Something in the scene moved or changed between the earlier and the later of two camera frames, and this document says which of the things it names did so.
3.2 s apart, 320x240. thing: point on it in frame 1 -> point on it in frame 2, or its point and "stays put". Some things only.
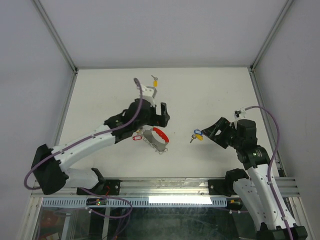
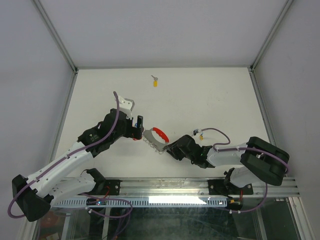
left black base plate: x=108 y=187 stays put
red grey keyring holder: x=157 y=139 stays put
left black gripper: x=159 y=121 -> x=135 y=132
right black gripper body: x=234 y=141 -> x=178 y=154
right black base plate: x=221 y=187 stays put
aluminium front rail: x=195 y=188 stays put
